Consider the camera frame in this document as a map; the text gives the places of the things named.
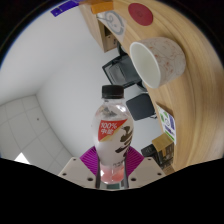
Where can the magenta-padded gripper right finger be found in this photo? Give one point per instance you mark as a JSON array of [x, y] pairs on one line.
[[135, 163]]

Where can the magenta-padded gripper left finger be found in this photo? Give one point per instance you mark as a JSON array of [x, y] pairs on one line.
[[87, 163]]

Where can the clear drink bottle black cap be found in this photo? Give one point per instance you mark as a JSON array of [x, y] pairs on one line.
[[111, 133]]

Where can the dark brown carton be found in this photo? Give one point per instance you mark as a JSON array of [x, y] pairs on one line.
[[166, 166]]

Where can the brown box with tan side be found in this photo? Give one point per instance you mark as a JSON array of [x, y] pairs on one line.
[[162, 141]]

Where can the white leaflet green purple print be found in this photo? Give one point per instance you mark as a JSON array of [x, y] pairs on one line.
[[167, 123]]

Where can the black office chair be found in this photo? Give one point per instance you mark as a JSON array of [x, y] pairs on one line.
[[140, 106]]

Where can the long ceiling light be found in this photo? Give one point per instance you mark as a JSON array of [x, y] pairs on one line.
[[21, 158]]

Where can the black mesh armchair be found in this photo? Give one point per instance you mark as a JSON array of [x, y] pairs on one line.
[[107, 71]]

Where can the white speckled mug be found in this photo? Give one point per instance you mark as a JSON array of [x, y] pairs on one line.
[[166, 60]]

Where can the wooden side desk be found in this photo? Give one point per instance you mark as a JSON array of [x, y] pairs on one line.
[[93, 26]]

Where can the white paper with grey swirl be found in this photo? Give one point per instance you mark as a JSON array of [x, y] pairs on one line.
[[115, 21]]

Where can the flat round red coaster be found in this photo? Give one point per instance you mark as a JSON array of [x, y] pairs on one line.
[[140, 14]]

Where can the orange box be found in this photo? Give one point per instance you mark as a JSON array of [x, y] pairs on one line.
[[101, 7]]

